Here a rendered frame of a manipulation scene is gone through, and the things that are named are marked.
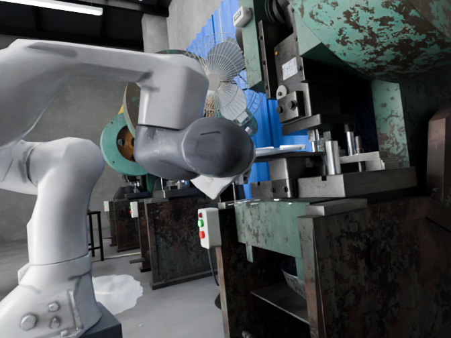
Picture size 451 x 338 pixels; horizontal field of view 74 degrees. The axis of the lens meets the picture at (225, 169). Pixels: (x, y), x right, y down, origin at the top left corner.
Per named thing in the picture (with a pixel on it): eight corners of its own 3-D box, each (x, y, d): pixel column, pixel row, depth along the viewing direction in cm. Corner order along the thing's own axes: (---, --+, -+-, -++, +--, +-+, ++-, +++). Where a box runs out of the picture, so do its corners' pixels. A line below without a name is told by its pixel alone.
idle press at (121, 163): (110, 257, 342) (98, 108, 350) (99, 246, 427) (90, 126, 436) (226, 234, 418) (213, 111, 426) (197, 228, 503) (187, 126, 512)
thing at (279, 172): (260, 202, 81) (254, 153, 81) (235, 202, 93) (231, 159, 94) (328, 192, 92) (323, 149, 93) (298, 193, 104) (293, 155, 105)
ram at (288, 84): (301, 115, 89) (289, 19, 91) (271, 126, 103) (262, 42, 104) (341, 116, 97) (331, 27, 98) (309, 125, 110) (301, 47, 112)
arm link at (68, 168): (72, 268, 52) (61, 129, 53) (18, 263, 61) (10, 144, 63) (123, 252, 62) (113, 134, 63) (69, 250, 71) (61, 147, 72)
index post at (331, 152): (335, 174, 77) (330, 137, 78) (326, 175, 80) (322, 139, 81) (342, 174, 79) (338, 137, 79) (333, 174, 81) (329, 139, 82)
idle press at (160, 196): (141, 304, 191) (118, 39, 199) (125, 269, 281) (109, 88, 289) (324, 257, 255) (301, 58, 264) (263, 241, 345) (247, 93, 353)
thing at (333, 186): (345, 198, 74) (342, 174, 74) (250, 198, 114) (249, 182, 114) (418, 186, 87) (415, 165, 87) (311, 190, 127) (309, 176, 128)
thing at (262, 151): (187, 162, 85) (186, 159, 85) (240, 151, 109) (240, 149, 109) (280, 155, 69) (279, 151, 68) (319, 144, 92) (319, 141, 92)
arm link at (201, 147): (156, 113, 52) (147, 170, 53) (113, 96, 39) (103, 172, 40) (258, 127, 49) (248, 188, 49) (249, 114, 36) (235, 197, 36)
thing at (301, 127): (322, 131, 89) (319, 113, 89) (280, 143, 107) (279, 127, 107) (359, 131, 96) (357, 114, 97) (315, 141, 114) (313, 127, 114)
